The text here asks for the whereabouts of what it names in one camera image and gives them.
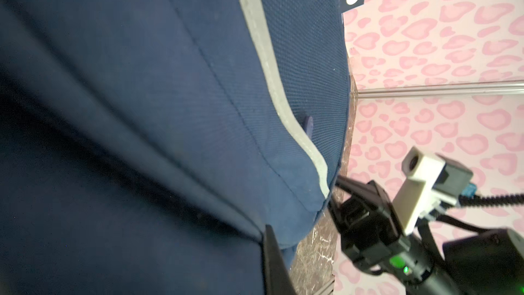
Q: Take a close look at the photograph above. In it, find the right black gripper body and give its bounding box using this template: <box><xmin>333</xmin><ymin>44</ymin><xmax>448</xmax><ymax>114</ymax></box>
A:
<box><xmin>329</xmin><ymin>176</ymin><xmax>461</xmax><ymax>294</ymax></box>

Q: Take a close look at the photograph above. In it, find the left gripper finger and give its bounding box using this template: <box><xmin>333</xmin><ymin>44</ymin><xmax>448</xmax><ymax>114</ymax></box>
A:
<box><xmin>262</xmin><ymin>225</ymin><xmax>296</xmax><ymax>295</ymax></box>

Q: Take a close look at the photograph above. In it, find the navy blue student backpack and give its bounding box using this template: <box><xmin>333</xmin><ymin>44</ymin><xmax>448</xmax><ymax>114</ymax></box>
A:
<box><xmin>1</xmin><ymin>0</ymin><xmax>350</xmax><ymax>294</ymax></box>

